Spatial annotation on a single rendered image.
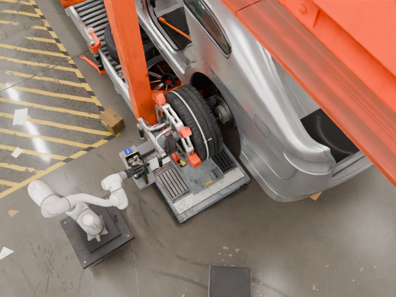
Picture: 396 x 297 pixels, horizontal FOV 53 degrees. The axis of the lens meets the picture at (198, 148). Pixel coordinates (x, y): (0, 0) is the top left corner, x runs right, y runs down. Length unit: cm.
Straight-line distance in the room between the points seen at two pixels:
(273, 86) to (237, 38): 41
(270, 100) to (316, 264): 191
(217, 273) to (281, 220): 93
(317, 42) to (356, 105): 21
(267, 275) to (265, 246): 27
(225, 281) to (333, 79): 266
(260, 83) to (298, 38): 154
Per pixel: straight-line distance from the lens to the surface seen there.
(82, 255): 373
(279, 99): 259
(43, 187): 307
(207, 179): 399
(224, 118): 346
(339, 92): 102
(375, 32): 50
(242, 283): 350
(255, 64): 267
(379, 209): 438
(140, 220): 403
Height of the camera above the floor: 377
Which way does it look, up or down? 61 degrees down
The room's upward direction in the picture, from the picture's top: 1 degrees counter-clockwise
